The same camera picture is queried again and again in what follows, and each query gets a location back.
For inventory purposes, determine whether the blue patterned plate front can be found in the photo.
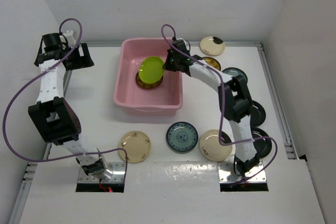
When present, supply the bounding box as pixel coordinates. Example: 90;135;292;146
165;121;198;154

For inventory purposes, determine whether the cream plate black spot front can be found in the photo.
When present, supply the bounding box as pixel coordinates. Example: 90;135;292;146
199;130;233;162

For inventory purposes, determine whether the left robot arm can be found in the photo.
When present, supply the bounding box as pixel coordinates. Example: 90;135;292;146
28;30;107;180

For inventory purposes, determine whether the cream floral plate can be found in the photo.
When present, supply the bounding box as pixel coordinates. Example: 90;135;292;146
118;131;151;164

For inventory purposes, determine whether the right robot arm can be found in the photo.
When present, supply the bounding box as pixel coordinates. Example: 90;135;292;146
163;37;260;177

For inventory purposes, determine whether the cream plate black spot back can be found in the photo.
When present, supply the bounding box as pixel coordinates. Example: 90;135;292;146
200;36;226;56

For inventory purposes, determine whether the cream plate black spot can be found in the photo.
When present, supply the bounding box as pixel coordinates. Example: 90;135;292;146
199;130;233;162
200;36;226;56

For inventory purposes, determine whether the yellow patterned plate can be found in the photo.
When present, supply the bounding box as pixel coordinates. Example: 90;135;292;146
135;73;163;90
202;57;222;71

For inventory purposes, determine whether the lime green plate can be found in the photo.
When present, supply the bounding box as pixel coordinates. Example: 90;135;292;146
138;56;164;83

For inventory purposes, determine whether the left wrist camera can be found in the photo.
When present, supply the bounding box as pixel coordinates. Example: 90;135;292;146
62;30;76;44

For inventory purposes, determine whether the metal base plate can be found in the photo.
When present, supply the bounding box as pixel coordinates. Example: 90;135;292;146
77;162;125;184
218;162;267;184

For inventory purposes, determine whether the aluminium table edge rail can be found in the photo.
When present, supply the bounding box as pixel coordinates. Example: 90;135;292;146
257;43;299;159

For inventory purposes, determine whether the blue patterned plate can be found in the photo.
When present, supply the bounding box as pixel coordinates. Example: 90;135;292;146
165;121;198;154
222;67;248;82

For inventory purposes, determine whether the pink plastic bin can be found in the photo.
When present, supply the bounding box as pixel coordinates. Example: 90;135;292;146
113;38;183;116

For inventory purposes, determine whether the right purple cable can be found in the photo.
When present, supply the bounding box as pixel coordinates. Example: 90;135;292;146
161;24;278;185

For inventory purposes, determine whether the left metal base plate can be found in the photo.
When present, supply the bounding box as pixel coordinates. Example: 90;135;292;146
77;162;125;184

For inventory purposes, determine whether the purple cable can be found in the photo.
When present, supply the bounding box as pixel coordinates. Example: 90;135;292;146
2;18;129;170
161;24;278;185

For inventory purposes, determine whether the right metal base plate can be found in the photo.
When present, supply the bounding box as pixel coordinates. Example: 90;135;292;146
218;162;267;184

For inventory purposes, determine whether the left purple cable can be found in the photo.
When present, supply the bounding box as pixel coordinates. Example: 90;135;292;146
2;18;129;170

